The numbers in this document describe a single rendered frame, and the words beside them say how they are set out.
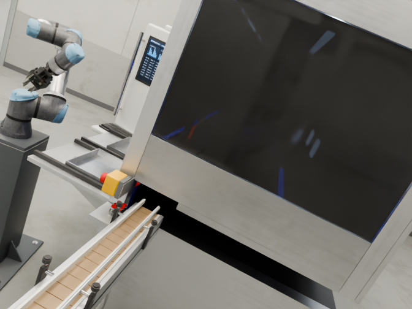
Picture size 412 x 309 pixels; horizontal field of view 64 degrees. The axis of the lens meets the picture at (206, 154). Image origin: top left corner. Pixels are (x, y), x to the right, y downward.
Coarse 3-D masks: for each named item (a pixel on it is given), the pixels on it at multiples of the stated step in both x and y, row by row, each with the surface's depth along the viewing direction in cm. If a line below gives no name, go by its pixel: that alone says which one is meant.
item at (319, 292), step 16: (160, 208) 146; (176, 224) 139; (192, 224) 144; (208, 240) 138; (224, 240) 143; (240, 256) 137; (256, 256) 142; (272, 272) 136; (288, 272) 141; (304, 288) 135; (320, 288) 140
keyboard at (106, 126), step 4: (100, 124) 222; (104, 124) 222; (108, 124) 225; (112, 124) 228; (104, 128) 220; (108, 128) 220; (112, 128) 222; (116, 128) 226; (120, 128) 228; (120, 132) 221; (124, 132) 224; (128, 132) 227; (128, 136) 220
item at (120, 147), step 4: (120, 140) 184; (124, 140) 190; (128, 140) 196; (112, 144) 176; (116, 144) 182; (120, 144) 187; (124, 144) 191; (128, 144) 193; (108, 148) 171; (112, 148) 171; (116, 148) 180; (120, 148) 182; (124, 148) 185; (116, 152) 171; (120, 152) 170; (124, 152) 180
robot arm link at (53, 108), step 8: (56, 24) 173; (80, 32) 180; (56, 48) 176; (64, 72) 174; (56, 80) 171; (64, 80) 174; (48, 88) 171; (56, 88) 171; (64, 88) 174; (48, 96) 168; (56, 96) 169; (40, 104) 164; (48, 104) 167; (56, 104) 168; (64, 104) 172; (40, 112) 165; (48, 112) 166; (56, 112) 168; (64, 112) 170; (48, 120) 170; (56, 120) 170
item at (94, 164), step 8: (88, 152) 154; (96, 152) 162; (104, 152) 163; (72, 160) 143; (80, 160) 150; (88, 160) 155; (96, 160) 158; (104, 160) 161; (112, 160) 163; (120, 160) 162; (80, 168) 138; (88, 168) 148; (96, 168) 151; (104, 168) 154; (112, 168) 157; (88, 176) 138; (96, 176) 137
